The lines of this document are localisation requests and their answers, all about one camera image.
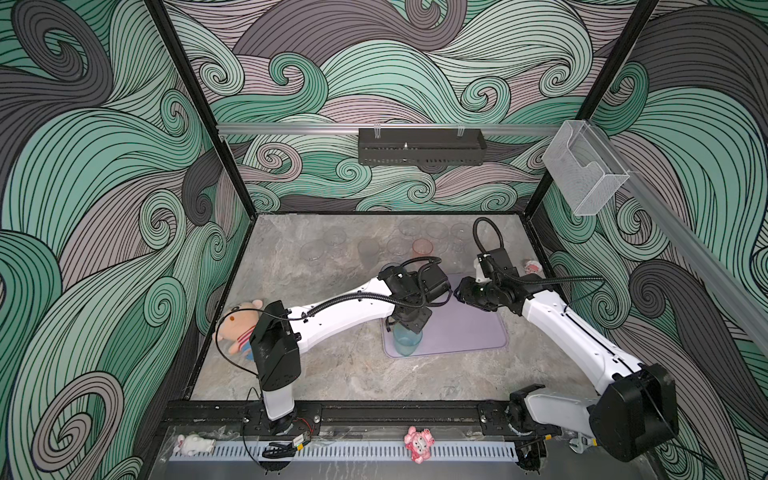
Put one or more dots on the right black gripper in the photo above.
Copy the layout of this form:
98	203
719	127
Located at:
465	293

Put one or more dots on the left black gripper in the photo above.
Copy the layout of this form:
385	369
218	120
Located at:
417	326

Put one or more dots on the teal translucent cup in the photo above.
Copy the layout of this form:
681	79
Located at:
405	340

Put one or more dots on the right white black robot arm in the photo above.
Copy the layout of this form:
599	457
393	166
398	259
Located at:
635	406

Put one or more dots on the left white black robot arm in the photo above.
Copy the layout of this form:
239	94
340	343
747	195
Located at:
404	294

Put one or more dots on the lilac plastic tray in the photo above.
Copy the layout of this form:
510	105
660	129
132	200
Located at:
458	328

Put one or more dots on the small pink white toy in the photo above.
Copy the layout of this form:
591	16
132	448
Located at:
532	267

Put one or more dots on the clear glass cup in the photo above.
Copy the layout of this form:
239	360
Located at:
313	252
462	233

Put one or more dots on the pink translucent cup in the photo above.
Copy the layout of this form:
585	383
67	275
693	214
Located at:
422	247

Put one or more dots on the frosted clear cup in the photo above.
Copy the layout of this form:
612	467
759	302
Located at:
368	250

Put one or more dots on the pink flower toy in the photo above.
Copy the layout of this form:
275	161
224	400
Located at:
419	444

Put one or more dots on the silver adjustable wrench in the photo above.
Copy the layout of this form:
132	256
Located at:
580	444

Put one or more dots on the bear plush toy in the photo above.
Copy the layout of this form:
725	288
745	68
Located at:
237	326

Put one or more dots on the white plush toy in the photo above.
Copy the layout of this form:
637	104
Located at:
193	445

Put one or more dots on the white slotted cable duct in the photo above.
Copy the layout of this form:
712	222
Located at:
362	451

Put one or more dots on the clear acrylic wall box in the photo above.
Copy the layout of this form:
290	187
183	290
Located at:
585	166

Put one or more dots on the black wall-mounted rack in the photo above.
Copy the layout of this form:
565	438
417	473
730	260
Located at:
421	147

